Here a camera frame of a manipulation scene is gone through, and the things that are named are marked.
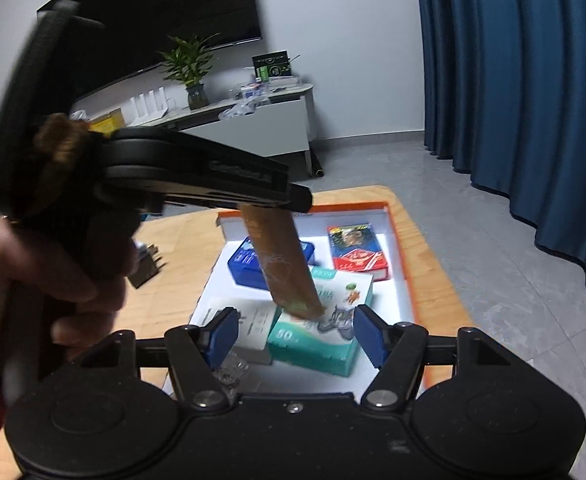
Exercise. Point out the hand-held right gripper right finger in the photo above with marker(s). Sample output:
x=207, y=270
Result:
x=370, y=332

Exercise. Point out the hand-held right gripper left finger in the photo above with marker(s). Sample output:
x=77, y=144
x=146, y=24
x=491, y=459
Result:
x=223, y=332

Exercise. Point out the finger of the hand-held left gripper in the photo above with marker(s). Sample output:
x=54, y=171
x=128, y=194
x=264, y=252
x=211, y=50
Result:
x=188, y=160
x=273, y=200

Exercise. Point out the white charger box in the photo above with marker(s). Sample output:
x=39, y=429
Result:
x=255, y=327

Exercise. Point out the teal cartoon box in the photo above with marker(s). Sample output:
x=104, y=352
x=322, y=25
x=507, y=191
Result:
x=318, y=347

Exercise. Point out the rose gold hand cream tube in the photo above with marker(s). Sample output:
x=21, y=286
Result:
x=278, y=260

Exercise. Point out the orange white cardboard tray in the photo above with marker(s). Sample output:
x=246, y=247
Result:
x=398, y=270

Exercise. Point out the blue plastic box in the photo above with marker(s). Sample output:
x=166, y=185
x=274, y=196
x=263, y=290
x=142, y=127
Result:
x=243, y=265

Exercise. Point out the red blue playing card box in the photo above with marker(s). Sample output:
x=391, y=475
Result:
x=355, y=255

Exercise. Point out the person's left hand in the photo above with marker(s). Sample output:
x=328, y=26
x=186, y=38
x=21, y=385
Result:
x=28, y=260

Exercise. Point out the potted plant in dark vase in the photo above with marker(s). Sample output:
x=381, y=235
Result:
x=198, y=95

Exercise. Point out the white router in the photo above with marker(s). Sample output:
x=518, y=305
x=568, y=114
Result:
x=148, y=105

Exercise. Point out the yellow box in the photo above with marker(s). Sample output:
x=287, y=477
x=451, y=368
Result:
x=108, y=121

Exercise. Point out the white tv cabinet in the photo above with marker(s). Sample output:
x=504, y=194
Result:
x=273, y=130

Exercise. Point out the clear plastic bag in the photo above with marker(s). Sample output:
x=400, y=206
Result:
x=238, y=110

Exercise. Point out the black charger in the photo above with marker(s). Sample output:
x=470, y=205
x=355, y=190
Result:
x=145, y=267

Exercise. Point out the black green box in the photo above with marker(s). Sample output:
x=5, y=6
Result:
x=273, y=66

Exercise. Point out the black television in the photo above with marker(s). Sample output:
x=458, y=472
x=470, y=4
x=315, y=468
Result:
x=173, y=0

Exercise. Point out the blue curtain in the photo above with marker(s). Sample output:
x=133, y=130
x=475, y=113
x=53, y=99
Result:
x=523, y=85

